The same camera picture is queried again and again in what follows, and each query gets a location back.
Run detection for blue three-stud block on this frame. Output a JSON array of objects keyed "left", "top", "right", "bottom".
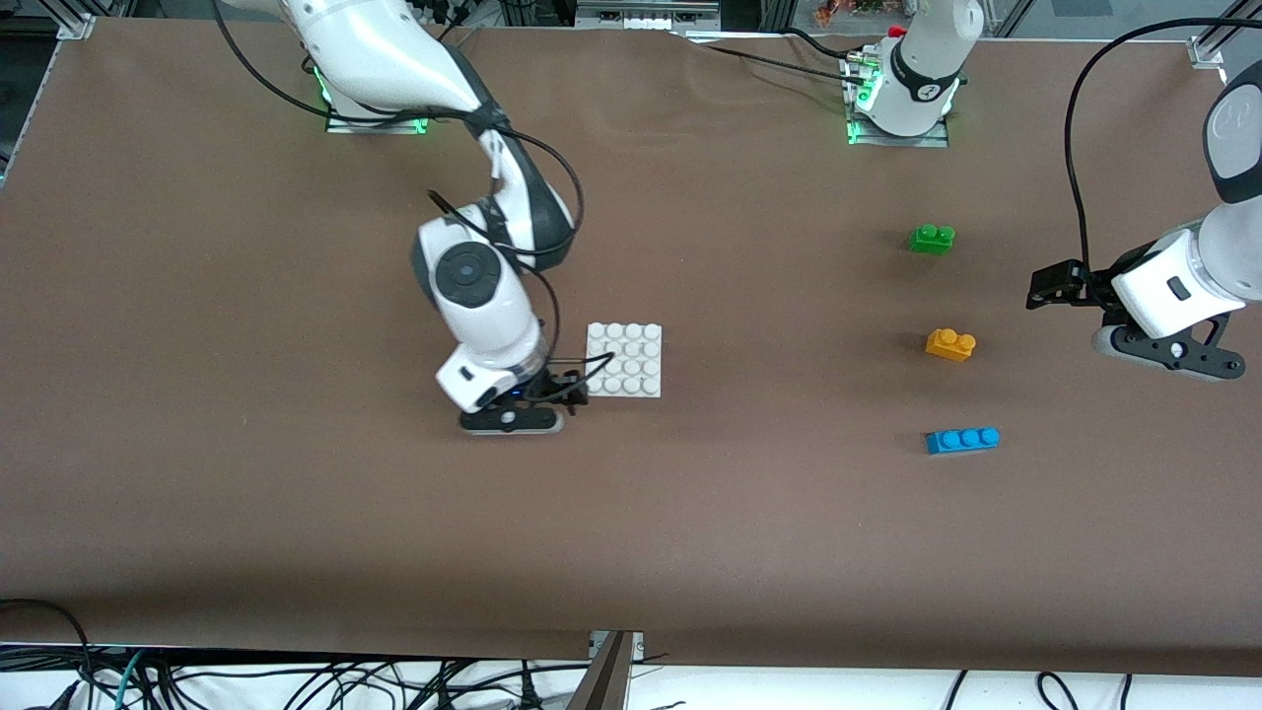
[{"left": 926, "top": 427, "right": 1000, "bottom": 456}]

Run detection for aluminium frame profile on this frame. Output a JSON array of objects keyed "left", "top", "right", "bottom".
[
  {"left": 54, "top": 0, "right": 100, "bottom": 40},
  {"left": 1188, "top": 0, "right": 1262, "bottom": 68}
]

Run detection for teal cable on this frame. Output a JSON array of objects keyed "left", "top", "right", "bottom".
[{"left": 111, "top": 649, "right": 147, "bottom": 710}]

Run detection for table cover sheet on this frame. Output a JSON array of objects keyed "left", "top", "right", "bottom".
[{"left": 0, "top": 15, "right": 1262, "bottom": 681}]

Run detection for orange objects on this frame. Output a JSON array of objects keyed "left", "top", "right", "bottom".
[{"left": 813, "top": 0, "right": 893, "bottom": 26}]

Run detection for white box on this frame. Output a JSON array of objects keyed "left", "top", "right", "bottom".
[{"left": 575, "top": 0, "right": 723, "bottom": 31}]

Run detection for white studded base plate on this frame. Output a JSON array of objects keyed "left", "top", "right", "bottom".
[{"left": 586, "top": 322, "right": 664, "bottom": 399}]

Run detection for yellow two-stud block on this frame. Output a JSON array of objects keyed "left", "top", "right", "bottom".
[{"left": 925, "top": 328, "right": 977, "bottom": 363}]

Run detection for dark metal post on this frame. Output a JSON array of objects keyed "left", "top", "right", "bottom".
[{"left": 564, "top": 631, "right": 634, "bottom": 710}]

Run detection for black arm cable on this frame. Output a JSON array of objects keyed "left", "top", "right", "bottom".
[
  {"left": 1065, "top": 15, "right": 1262, "bottom": 272},
  {"left": 210, "top": 0, "right": 617, "bottom": 410}
]

